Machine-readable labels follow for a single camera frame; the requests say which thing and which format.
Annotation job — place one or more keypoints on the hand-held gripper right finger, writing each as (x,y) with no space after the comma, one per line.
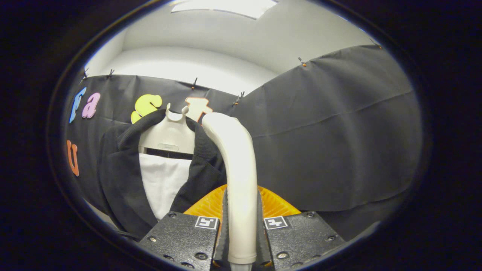
(261,241)

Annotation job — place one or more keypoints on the beige plastic hanger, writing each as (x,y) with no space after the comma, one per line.
(169,135)

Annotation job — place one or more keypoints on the black jacket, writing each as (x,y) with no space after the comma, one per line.
(120,177)

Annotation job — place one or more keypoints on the white mannequin torso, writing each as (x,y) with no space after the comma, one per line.
(162,180)

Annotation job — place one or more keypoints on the black backdrop cloth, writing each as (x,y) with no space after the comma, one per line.
(339,131)

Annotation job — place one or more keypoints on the row of small black clips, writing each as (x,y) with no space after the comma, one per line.
(301,61)

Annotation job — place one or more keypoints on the large ceiling light panel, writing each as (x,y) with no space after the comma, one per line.
(226,6)

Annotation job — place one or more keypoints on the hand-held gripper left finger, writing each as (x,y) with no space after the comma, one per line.
(224,241)

